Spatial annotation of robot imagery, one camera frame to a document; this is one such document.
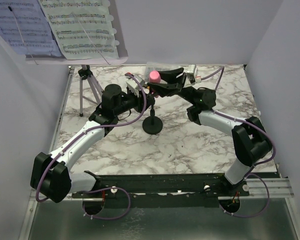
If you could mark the aluminium frame rail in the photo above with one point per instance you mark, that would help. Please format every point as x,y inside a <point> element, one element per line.
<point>270,188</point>

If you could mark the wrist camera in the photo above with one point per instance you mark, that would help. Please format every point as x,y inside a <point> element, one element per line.
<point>192,74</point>
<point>132,84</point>

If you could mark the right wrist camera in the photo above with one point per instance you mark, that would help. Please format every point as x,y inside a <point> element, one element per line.
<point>192,74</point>

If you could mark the white sheet music page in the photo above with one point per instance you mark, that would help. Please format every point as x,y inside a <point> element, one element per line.
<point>83,29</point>

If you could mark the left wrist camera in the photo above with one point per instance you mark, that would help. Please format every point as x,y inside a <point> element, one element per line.
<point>132,84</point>

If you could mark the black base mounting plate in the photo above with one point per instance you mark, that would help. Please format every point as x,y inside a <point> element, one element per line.
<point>163,202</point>

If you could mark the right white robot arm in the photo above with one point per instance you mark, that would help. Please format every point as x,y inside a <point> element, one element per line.
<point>250,140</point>

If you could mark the pink toy microphone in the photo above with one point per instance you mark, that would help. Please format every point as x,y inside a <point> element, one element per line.
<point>154,77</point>

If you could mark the black microphone stand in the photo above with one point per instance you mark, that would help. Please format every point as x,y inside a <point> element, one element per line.
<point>152,124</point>

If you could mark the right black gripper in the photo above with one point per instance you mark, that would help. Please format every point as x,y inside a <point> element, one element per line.
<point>181,83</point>

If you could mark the lilac sheet music page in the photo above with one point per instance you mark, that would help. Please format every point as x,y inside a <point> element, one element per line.
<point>25,28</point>

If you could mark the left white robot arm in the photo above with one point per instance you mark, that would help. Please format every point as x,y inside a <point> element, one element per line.
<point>51,177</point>

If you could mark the clear plastic screw box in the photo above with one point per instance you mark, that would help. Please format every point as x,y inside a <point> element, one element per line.
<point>156,66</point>

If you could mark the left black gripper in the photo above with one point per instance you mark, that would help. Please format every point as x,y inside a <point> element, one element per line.
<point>140,101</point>

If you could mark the lilac music stand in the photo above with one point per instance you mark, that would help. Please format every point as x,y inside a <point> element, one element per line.
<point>85,73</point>

